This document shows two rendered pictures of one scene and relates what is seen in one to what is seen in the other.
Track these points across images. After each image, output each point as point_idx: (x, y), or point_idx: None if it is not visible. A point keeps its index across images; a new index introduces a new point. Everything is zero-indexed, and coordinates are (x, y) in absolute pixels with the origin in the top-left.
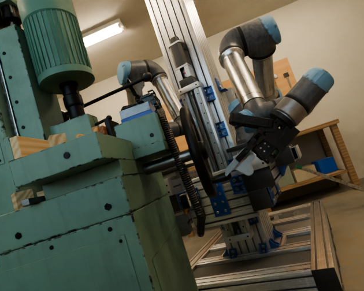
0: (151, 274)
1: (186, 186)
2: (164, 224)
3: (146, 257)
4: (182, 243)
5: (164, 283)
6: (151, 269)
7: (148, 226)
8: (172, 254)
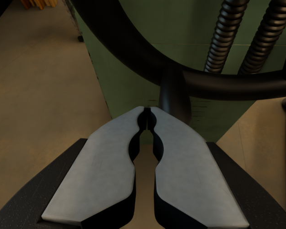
0: (90, 51)
1: (219, 10)
2: (213, 25)
3: (86, 35)
4: (273, 69)
5: (124, 69)
6: (95, 48)
7: (125, 7)
8: (190, 62)
